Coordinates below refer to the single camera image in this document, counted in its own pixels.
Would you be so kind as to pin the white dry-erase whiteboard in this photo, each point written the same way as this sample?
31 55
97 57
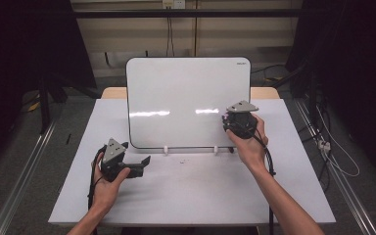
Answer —
176 84

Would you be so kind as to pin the white whiteboard holder clip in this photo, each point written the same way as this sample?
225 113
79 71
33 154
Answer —
165 150
216 150

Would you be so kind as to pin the white wall socket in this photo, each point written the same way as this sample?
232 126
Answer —
173 3

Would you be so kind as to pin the black metal stand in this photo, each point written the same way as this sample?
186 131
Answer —
44 107

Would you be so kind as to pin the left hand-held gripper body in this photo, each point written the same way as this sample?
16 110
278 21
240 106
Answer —
112 153

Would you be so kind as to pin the small black stick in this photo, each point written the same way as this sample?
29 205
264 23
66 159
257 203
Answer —
68 138

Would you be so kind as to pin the person's right hand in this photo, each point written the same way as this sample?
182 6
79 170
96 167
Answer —
249 150

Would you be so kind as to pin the black whiteboard foot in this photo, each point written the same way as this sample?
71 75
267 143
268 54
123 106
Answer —
231 150

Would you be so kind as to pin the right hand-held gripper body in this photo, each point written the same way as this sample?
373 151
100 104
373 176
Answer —
241 122

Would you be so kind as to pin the black horizontal metal bar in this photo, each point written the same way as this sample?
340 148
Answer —
176 13

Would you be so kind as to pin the aluminium floor rail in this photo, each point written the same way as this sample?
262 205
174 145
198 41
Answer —
23 176
342 182

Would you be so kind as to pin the person's left hand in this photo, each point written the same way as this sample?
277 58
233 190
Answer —
107 192

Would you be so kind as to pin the black curtain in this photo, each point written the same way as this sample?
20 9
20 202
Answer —
359 65
19 42

